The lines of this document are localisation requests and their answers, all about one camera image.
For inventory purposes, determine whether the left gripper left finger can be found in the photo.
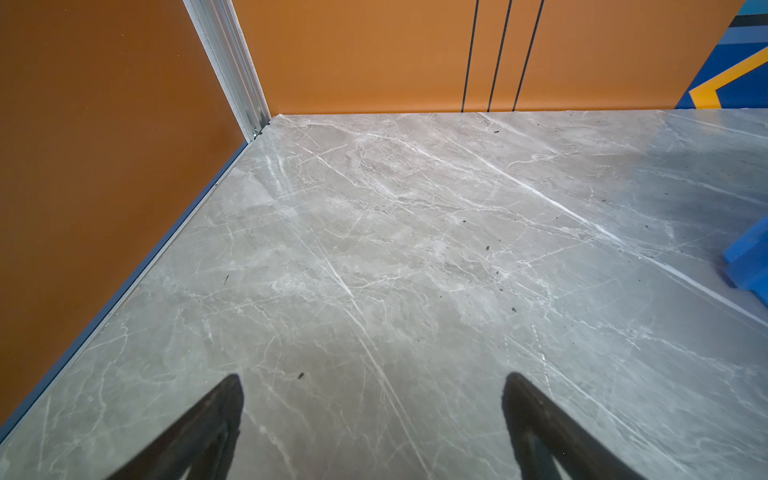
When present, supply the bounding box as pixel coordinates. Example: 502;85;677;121
110;374;244;479

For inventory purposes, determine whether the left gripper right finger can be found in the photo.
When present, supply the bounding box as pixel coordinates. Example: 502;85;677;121
501;372;642;479

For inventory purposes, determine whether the blue plastic bin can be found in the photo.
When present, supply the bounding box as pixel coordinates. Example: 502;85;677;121
724;217;768;305

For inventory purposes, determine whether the left aluminium corner post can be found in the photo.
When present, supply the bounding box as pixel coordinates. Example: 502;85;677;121
184;0;271;142

